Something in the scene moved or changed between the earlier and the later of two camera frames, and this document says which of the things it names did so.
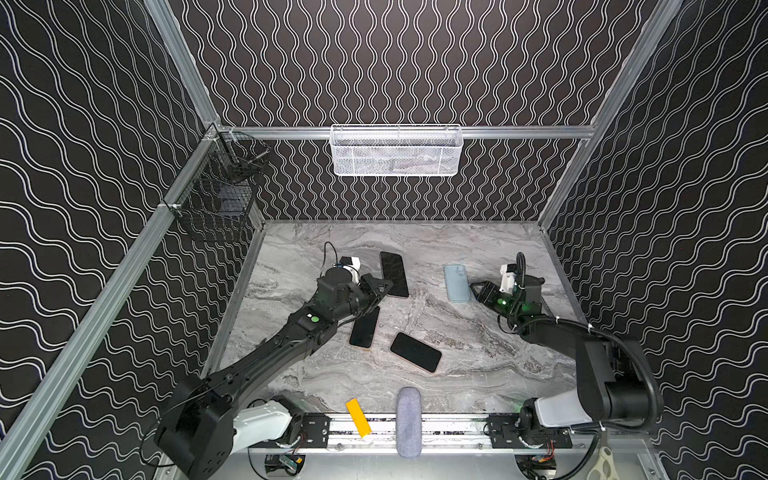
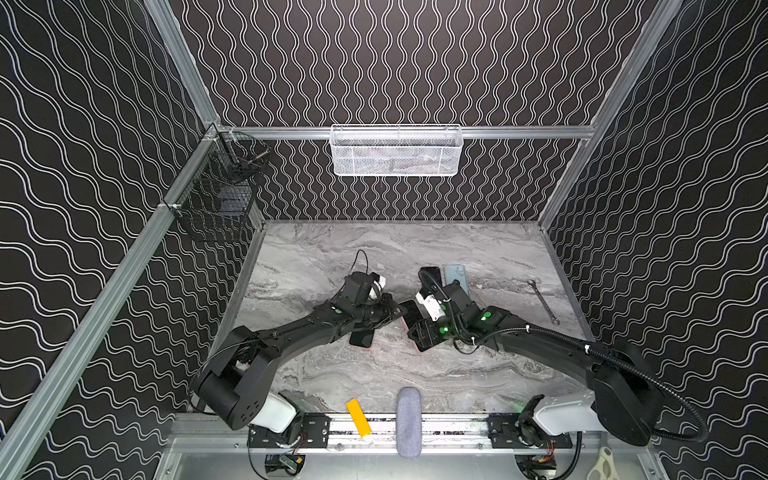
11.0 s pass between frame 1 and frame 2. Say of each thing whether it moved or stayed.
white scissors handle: stayed
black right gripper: moved
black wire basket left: stayed
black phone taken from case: moved
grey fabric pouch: stayed
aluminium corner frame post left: stayed
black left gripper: moved
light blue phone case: stayed
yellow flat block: stayed
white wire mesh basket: stayed
